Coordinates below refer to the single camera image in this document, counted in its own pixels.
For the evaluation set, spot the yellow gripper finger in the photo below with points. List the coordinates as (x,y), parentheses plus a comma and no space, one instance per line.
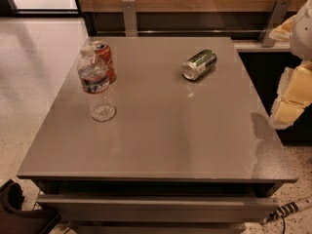
(294,94)
(283,32)

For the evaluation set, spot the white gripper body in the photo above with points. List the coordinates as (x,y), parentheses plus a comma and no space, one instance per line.
(302,38)

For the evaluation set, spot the green soda can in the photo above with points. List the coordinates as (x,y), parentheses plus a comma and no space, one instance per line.
(195,67)

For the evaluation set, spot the orange soda can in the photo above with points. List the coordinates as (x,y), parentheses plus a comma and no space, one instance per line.
(102,49)

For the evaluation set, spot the grey table with drawer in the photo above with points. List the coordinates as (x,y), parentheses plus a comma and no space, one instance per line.
(179,157)

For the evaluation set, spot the clear plastic water bottle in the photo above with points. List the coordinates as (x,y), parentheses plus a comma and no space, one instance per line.
(93,76)

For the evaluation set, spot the dark brown chair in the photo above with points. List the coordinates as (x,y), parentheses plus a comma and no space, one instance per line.
(13,220)

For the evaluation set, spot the right metal bracket post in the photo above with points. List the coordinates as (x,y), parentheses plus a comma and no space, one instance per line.
(276,17)

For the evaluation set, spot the metal bracket post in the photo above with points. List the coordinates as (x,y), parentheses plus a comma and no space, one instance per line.
(130,17)
(276,17)

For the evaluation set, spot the left metal bracket post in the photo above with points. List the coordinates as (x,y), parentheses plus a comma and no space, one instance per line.
(130,17)

